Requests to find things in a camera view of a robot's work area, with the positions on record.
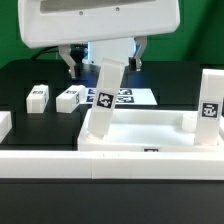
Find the white left fence block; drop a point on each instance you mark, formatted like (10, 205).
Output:
(5, 124)

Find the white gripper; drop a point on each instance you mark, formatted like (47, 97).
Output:
(57, 22)

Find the white desk tabletop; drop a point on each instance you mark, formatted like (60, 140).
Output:
(136, 130)

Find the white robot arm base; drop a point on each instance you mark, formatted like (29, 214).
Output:
(117, 49)

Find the fiducial marker sheet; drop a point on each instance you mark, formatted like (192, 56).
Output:
(132, 96)

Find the white front fence bar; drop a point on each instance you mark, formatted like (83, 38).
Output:
(115, 165)

